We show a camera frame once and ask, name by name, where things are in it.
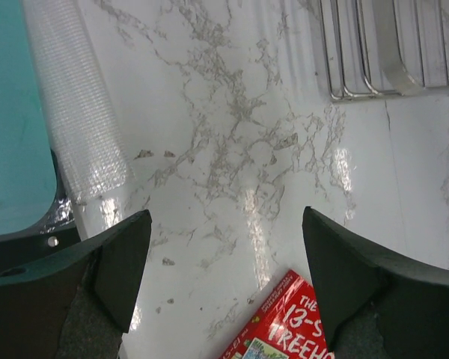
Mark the red children's book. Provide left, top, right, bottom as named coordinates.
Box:
left=220, top=270, right=335, bottom=359

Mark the teal cutting board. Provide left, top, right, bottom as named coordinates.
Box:
left=0, top=1, right=57, bottom=236

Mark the clear mesh tape strip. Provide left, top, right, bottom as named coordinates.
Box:
left=22, top=1, right=134, bottom=203

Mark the wire dish rack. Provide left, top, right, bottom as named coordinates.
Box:
left=317, top=1, right=449, bottom=101

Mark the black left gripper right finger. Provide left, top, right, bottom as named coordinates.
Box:
left=302, top=206, right=449, bottom=358

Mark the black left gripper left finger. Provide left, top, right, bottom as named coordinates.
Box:
left=0, top=210, right=152, bottom=358

